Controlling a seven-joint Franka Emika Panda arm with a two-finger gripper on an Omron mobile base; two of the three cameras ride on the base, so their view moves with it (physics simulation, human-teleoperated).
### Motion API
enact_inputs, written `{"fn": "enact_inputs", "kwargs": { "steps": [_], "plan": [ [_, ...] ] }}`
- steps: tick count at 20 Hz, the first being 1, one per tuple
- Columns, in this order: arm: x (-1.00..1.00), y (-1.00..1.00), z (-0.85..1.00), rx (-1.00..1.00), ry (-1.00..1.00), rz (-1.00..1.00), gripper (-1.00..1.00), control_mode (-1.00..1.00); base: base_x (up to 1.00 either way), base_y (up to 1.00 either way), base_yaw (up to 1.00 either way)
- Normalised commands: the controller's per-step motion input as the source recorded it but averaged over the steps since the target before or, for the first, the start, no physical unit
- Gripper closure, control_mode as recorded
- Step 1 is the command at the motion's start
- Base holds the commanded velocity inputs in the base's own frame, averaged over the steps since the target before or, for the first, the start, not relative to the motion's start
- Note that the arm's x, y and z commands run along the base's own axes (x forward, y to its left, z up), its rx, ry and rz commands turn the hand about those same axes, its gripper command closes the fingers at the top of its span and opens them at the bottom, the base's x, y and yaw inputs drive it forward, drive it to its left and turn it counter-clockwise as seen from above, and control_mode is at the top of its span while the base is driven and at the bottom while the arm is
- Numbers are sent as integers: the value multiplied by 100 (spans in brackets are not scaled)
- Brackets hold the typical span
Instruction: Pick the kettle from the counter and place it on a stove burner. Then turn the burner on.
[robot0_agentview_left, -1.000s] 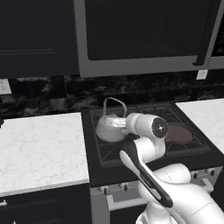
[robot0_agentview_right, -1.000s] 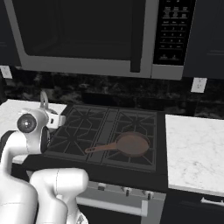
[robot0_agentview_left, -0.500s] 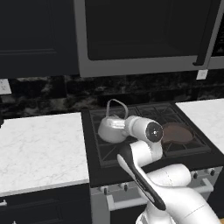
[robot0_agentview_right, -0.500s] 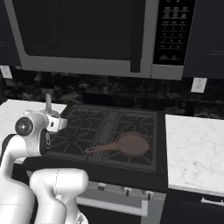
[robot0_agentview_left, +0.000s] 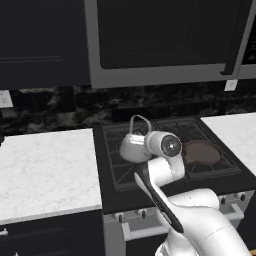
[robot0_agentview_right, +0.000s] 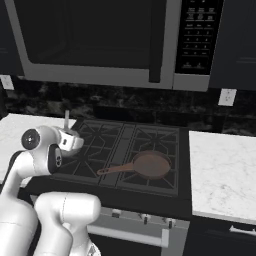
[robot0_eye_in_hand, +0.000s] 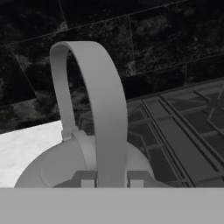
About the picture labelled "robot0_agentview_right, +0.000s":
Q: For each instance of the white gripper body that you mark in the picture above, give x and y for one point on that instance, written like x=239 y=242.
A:
x=76 y=143

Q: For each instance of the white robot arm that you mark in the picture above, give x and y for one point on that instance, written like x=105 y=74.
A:
x=20 y=220

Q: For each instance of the black stove with oven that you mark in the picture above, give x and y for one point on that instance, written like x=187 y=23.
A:
x=133 y=193

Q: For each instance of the silver stove knob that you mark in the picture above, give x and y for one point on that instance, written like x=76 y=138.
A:
x=145 y=218
x=170 y=223
x=116 y=213

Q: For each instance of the silver microwave oven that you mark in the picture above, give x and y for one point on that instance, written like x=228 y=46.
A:
x=100 y=71

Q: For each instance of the brown frying pan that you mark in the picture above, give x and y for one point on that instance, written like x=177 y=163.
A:
x=151 y=165

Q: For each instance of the dark drawer front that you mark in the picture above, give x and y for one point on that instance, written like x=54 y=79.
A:
x=213 y=241

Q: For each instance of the white wall socket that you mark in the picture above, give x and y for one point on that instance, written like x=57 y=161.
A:
x=227 y=97
x=7 y=82

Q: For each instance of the dark wall cupboard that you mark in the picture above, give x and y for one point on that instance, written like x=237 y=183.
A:
x=235 y=40
x=8 y=36

